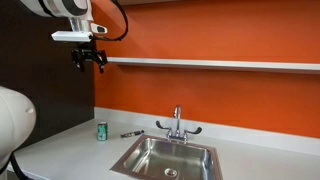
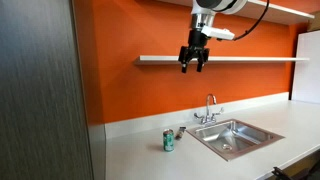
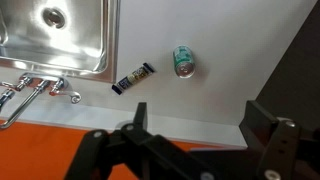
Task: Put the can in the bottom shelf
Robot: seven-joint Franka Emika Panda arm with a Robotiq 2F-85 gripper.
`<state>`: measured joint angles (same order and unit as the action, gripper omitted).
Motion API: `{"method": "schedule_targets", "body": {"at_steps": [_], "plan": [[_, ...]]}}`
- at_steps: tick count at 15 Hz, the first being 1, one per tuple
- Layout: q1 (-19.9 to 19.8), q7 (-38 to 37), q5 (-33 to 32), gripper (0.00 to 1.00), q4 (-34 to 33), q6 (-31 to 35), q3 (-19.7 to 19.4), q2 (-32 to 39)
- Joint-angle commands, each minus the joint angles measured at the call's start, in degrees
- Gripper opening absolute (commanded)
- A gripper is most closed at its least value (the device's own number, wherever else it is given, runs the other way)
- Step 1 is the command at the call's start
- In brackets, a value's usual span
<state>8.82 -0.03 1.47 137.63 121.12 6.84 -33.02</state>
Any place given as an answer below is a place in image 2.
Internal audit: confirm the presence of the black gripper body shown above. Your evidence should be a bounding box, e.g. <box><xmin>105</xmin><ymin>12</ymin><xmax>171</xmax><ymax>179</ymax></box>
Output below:
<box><xmin>187</xmin><ymin>29</ymin><xmax>209</xmax><ymax>57</ymax></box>

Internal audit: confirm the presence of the green soda can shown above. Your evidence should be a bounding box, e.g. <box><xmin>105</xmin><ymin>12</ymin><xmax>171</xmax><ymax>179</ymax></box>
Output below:
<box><xmin>162</xmin><ymin>128</ymin><xmax>175</xmax><ymax>153</ymax></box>

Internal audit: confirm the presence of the white backsplash strip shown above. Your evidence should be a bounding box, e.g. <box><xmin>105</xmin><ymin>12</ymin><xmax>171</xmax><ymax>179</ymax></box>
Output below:
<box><xmin>104</xmin><ymin>92</ymin><xmax>290</xmax><ymax>140</ymax></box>

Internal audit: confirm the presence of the dark blue snack bar wrapper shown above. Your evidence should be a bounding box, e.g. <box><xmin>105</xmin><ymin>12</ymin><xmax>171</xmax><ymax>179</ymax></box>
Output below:
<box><xmin>174</xmin><ymin>126</ymin><xmax>187</xmax><ymax>141</ymax></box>

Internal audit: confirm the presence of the stainless steel sink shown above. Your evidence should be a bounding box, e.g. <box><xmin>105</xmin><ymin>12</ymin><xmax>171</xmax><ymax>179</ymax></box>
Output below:
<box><xmin>185</xmin><ymin>118</ymin><xmax>286</xmax><ymax>163</ymax></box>

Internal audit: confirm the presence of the white side panel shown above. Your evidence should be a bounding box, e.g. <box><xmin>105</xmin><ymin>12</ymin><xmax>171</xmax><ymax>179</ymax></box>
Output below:
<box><xmin>291</xmin><ymin>29</ymin><xmax>320</xmax><ymax>105</ymax></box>

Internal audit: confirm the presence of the brown cardboard box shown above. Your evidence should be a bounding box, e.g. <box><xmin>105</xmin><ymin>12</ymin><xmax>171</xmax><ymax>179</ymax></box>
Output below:
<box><xmin>306</xmin><ymin>11</ymin><xmax>320</xmax><ymax>33</ymax></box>

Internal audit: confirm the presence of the black clamp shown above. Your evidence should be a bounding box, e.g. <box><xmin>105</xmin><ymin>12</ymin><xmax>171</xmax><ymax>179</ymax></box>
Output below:
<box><xmin>271</xmin><ymin>166</ymin><xmax>292</xmax><ymax>180</ymax></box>

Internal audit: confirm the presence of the dark wood-grain cabinet panel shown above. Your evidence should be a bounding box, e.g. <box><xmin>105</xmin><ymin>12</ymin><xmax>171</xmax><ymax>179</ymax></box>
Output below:
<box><xmin>0</xmin><ymin>0</ymin><xmax>94</xmax><ymax>180</ymax></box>

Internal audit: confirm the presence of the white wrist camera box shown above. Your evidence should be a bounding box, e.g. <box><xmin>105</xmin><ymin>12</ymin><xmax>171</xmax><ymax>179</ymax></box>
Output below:
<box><xmin>200</xmin><ymin>25</ymin><xmax>236</xmax><ymax>42</ymax></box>

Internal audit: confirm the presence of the long white wall shelf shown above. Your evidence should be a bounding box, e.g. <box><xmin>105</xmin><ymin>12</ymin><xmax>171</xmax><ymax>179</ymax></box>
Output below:
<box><xmin>133</xmin><ymin>54</ymin><xmax>310</xmax><ymax>66</ymax></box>

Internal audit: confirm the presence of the chrome faucet with handles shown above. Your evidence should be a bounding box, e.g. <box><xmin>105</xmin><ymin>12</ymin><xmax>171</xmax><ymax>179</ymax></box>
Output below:
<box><xmin>193</xmin><ymin>93</ymin><xmax>225</xmax><ymax>127</ymax></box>

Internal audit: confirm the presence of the black camera cable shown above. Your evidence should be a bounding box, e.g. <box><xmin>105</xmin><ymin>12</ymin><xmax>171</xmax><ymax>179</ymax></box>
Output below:
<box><xmin>213</xmin><ymin>0</ymin><xmax>270</xmax><ymax>42</ymax></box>

